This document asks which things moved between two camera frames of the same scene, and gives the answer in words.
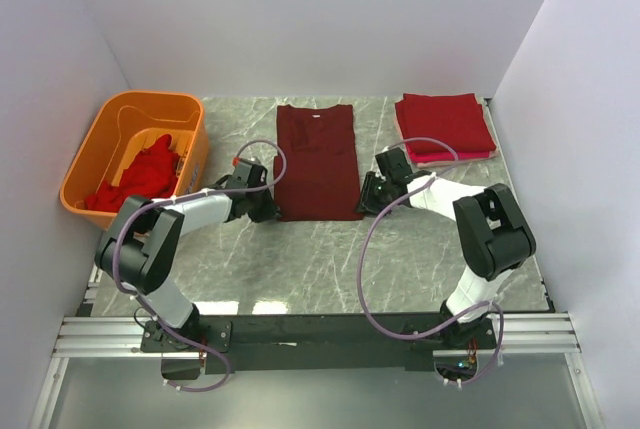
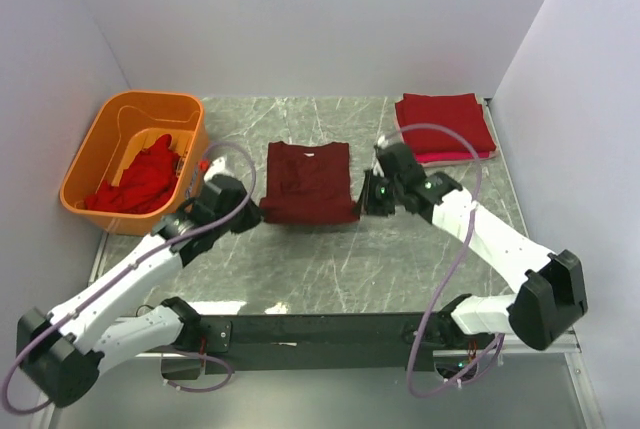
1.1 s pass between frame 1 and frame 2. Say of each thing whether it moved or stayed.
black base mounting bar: stayed
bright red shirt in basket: stayed
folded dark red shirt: stayed
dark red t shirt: moved
